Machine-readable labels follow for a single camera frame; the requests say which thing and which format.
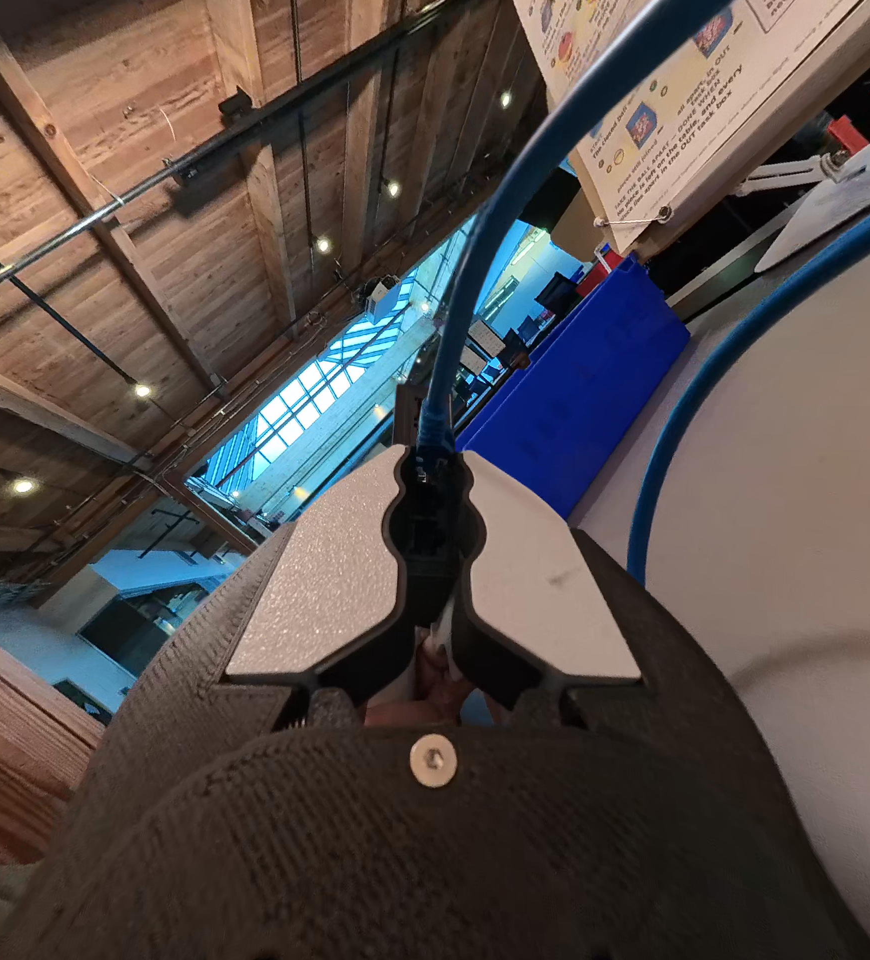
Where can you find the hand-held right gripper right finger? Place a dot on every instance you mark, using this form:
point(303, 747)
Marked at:
point(547, 600)

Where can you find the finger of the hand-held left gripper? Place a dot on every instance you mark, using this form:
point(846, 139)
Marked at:
point(431, 637)

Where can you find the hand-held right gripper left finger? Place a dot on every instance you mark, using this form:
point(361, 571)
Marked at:
point(322, 592)

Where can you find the black network switch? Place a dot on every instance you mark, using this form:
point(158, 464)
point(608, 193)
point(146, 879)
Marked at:
point(427, 585)

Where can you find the person's left hand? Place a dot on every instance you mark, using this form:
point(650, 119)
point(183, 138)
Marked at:
point(435, 701)

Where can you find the blue plastic bin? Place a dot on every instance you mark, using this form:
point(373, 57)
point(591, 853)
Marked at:
point(577, 405)

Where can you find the white ceiling unit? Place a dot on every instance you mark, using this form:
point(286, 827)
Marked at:
point(381, 294)

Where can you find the printed instruction board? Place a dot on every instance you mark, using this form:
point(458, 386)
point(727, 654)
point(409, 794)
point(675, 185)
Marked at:
point(742, 75)

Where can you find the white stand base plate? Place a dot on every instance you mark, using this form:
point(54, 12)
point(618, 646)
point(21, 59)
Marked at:
point(855, 202)

